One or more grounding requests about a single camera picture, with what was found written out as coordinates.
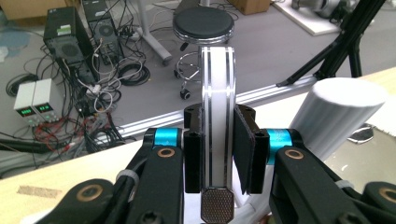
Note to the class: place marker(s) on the brown cardboard box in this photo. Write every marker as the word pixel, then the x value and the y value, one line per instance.
pixel 249 5

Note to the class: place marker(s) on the black round stool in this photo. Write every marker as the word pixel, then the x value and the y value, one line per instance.
pixel 204 23

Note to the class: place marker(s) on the grey bench power supply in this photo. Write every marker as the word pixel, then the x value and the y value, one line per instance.
pixel 45 99
pixel 25 101

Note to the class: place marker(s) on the black metal stand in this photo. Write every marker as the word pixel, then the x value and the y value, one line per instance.
pixel 348 37

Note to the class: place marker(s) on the white table frame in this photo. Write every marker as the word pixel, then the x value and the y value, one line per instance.
pixel 152 37

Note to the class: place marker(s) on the teal round mat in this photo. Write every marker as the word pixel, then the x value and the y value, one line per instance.
pixel 14 40

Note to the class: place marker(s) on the white key stand with post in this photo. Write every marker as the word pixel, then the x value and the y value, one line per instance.
pixel 336 115

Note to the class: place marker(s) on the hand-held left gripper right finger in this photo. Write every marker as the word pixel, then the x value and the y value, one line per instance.
pixel 252 161

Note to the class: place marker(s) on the white board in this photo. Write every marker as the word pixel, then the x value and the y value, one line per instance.
pixel 311 23

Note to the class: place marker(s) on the black computer tower green label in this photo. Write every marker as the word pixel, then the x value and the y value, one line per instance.
pixel 67 49

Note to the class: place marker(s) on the white foam mat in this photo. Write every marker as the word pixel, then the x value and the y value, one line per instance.
pixel 387 119

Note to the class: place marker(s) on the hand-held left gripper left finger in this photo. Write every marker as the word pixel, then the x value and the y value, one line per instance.
pixel 193 149

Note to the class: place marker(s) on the grey robot part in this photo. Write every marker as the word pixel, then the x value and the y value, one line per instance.
pixel 320 6

